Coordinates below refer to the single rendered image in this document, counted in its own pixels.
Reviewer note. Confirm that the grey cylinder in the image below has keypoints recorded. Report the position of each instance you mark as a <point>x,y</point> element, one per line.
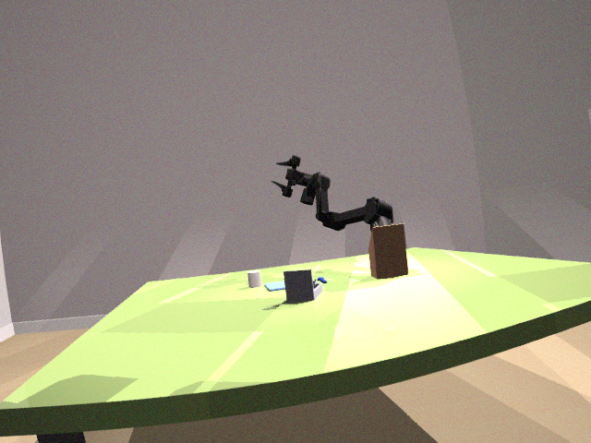
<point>254,279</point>

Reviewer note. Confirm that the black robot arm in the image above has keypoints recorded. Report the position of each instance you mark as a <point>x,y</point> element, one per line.
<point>376,212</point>

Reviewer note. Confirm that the light blue flat mat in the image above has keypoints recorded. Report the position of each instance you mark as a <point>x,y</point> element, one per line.
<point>275,286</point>

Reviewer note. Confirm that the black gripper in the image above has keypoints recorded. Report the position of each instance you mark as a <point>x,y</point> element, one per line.
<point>287,191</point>

